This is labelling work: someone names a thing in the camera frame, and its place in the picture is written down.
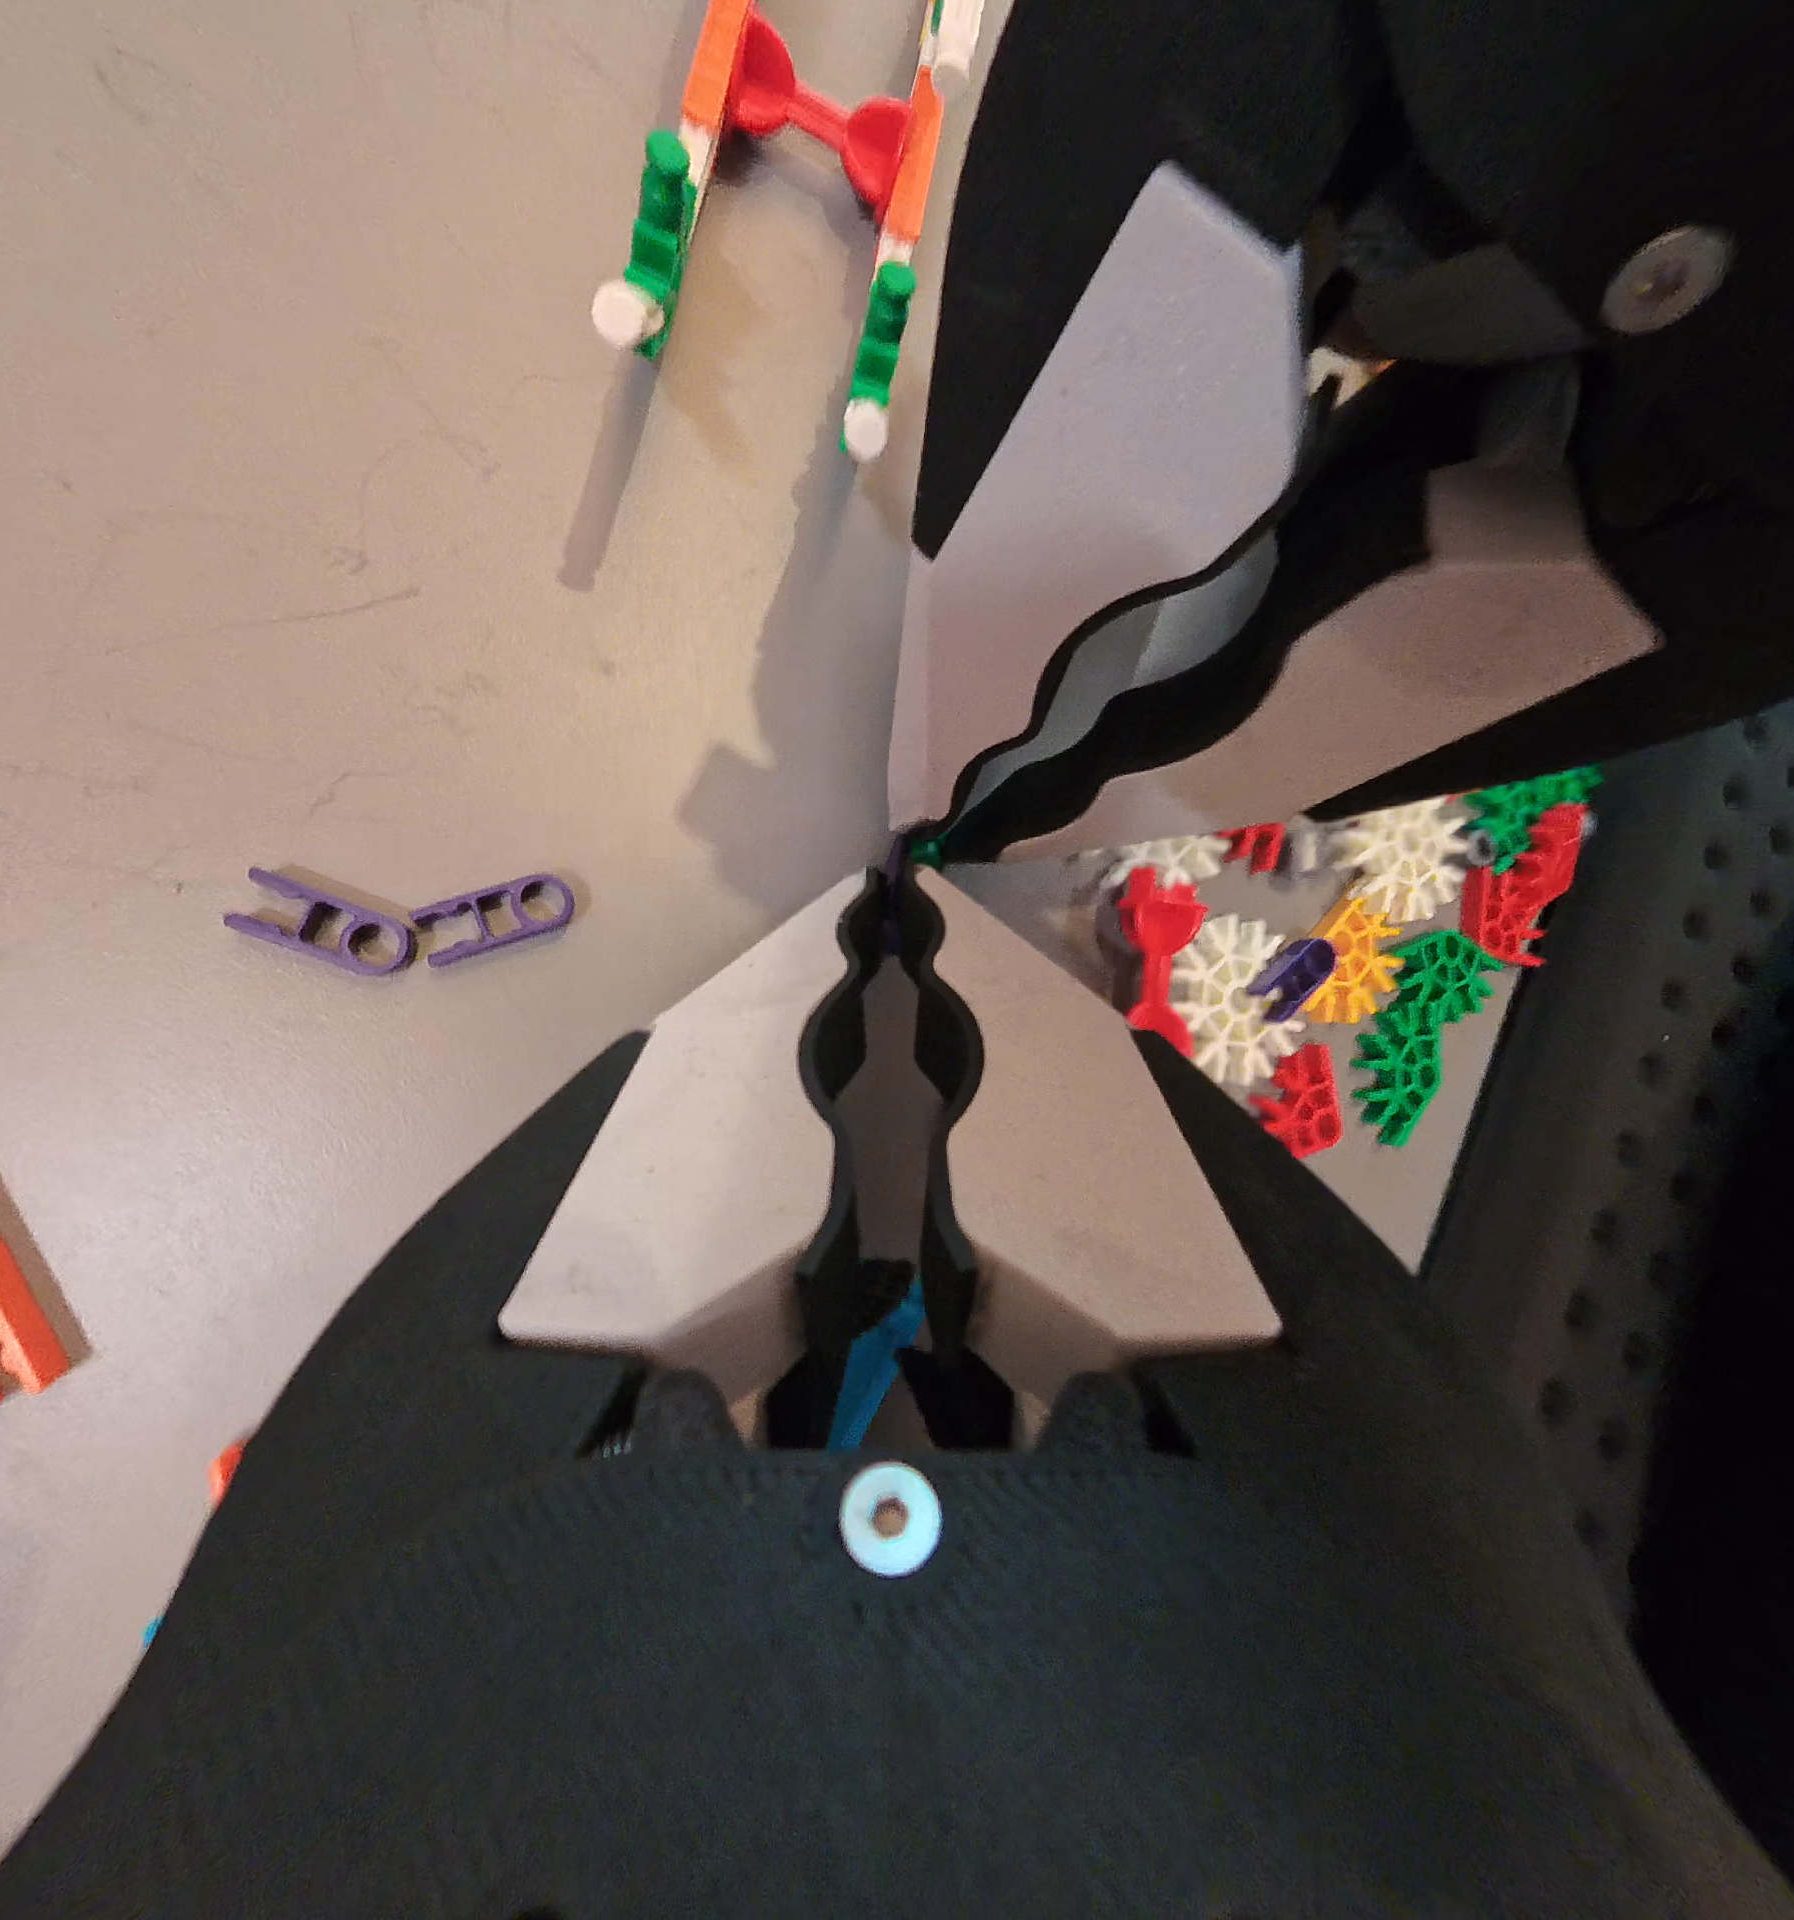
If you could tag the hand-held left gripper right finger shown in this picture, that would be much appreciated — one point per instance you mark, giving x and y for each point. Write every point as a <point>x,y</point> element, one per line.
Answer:
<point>1122,1200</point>

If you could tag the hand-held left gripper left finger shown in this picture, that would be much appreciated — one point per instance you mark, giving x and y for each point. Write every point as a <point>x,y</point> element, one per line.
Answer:
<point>658,1200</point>

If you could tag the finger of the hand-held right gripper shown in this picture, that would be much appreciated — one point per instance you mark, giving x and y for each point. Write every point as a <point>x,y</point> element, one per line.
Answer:
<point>1467,630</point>
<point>1107,421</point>

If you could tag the purple toy connector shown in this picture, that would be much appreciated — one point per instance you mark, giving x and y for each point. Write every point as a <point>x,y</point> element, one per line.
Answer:
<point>892,885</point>
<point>1295,971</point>

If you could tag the short green toy rod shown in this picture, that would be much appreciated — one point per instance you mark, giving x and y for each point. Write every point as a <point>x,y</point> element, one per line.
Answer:
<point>928,850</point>

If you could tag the toy rail assembly with spool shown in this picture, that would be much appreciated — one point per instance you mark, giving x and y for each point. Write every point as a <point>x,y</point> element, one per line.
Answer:
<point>665,225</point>

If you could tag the green toy connector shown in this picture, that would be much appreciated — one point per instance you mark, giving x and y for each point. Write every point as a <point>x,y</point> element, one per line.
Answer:
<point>1527,794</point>
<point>1451,975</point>
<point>1414,1088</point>

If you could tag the red corner toy connector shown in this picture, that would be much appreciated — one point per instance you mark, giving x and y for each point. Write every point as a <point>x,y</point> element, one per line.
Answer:
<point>1497,918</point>
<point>1554,849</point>
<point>1305,1108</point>
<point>1258,843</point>

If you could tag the white snowflake toy connector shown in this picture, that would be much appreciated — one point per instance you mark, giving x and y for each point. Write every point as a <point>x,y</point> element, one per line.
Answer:
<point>1227,997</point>
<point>1167,858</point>
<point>1400,858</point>

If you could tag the red toy spool piece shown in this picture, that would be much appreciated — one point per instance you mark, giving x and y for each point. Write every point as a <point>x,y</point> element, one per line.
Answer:
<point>1160,915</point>

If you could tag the yellow toy connector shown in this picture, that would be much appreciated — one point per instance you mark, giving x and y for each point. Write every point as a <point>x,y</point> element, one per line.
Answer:
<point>1353,961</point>

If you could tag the joined purple toy connectors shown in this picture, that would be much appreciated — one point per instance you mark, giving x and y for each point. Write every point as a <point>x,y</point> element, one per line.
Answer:
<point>341,923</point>

